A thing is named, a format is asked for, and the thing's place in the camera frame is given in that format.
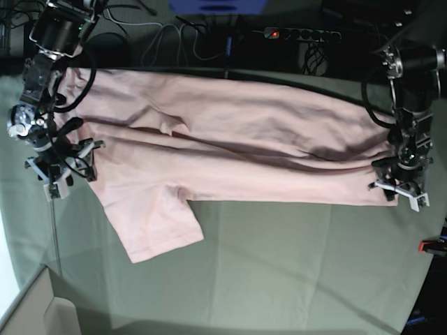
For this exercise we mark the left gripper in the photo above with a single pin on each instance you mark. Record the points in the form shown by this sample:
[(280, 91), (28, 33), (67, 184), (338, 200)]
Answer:
[(397, 171)]

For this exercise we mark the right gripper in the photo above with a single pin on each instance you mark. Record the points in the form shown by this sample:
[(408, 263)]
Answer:
[(53, 154)]

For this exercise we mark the pink t-shirt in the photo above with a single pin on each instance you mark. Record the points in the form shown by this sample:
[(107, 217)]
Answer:
[(172, 139)]

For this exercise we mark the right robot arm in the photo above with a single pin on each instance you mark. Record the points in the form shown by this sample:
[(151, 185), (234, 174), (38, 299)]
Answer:
[(60, 33)]

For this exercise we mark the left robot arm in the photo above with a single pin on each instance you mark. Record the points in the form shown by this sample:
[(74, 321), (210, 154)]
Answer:
[(414, 81)]

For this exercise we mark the red black clamp right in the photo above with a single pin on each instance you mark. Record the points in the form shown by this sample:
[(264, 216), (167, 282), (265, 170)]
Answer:
[(435, 247)]

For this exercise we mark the red black clamp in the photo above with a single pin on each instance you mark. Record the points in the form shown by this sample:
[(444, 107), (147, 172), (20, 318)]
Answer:
[(229, 42), (435, 247)]

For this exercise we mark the black round stool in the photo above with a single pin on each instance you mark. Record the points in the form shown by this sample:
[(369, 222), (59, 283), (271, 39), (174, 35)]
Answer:
[(110, 50)]

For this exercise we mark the white cardboard box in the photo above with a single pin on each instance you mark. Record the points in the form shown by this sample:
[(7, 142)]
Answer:
[(37, 310)]

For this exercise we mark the blue plastic box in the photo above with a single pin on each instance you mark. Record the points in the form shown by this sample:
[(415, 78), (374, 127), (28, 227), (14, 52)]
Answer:
[(217, 7)]

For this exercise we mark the red black clamp middle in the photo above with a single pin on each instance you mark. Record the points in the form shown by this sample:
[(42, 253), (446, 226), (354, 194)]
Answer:
[(229, 42)]

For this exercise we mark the black power strip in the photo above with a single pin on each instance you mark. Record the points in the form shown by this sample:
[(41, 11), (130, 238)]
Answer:
[(302, 35)]

